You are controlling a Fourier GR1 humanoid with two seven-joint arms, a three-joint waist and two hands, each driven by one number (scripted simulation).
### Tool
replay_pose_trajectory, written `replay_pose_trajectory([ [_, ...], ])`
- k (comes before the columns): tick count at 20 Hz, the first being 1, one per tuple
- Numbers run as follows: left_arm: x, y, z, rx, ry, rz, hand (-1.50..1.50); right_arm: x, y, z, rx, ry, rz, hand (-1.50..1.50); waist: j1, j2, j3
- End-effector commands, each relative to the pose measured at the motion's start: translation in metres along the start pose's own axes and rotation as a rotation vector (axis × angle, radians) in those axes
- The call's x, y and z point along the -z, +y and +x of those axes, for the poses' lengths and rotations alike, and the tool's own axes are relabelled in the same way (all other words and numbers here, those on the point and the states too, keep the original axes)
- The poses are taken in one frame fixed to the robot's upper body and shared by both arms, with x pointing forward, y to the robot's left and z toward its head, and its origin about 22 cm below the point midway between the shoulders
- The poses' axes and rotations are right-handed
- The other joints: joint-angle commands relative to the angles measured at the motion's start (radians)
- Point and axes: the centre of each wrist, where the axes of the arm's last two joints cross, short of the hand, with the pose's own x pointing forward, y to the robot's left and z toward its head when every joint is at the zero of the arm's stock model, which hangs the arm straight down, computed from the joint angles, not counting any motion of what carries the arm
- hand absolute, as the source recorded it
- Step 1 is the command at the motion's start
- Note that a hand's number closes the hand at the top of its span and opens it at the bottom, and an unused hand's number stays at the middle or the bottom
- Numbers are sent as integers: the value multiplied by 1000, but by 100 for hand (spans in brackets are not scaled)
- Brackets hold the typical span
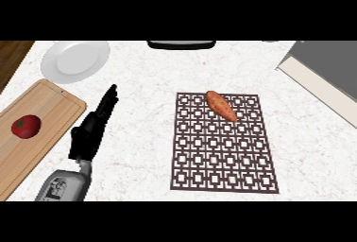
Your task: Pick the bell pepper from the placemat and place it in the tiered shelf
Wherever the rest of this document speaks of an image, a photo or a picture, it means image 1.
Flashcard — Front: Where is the grey and cream appliance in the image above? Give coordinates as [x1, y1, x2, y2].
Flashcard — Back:
[275, 41, 357, 129]

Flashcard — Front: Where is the orange sweet potato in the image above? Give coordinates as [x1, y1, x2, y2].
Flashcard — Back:
[206, 90, 239, 123]

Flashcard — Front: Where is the white round plate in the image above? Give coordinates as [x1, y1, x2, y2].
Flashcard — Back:
[39, 41, 113, 85]

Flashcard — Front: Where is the black rounded appliance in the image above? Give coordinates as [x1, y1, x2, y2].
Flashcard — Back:
[147, 40, 217, 50]

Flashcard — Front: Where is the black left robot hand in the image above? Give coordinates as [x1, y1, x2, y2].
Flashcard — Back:
[67, 83, 120, 163]

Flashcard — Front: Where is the brown patterned placemat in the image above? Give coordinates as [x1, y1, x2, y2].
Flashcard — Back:
[169, 92, 281, 195]

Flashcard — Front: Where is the red tomato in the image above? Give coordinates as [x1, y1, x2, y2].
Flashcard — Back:
[11, 114, 43, 140]

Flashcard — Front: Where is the pale wooden cutting board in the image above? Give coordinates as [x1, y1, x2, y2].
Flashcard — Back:
[0, 78, 89, 202]

